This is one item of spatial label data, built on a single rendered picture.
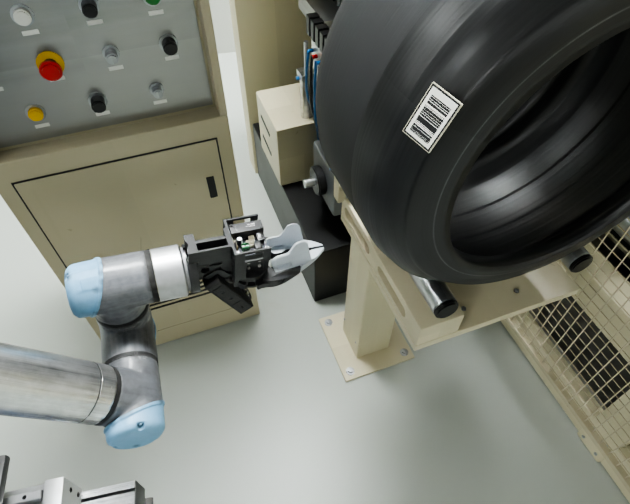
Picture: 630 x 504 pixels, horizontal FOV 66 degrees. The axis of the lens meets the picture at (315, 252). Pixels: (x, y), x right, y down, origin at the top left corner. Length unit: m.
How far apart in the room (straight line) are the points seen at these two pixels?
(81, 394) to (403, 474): 1.20
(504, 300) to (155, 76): 0.89
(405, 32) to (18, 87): 0.87
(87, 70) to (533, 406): 1.64
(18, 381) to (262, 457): 1.15
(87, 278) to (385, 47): 0.46
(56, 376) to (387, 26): 0.54
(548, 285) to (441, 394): 0.81
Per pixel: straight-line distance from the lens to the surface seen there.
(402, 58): 0.57
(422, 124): 0.54
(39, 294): 2.23
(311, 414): 1.72
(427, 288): 0.86
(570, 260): 1.00
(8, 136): 1.30
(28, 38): 1.18
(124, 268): 0.69
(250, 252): 0.67
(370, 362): 1.79
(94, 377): 0.66
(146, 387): 0.71
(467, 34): 0.54
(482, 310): 1.00
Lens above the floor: 1.60
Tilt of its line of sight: 51 degrees down
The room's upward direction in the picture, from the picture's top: straight up
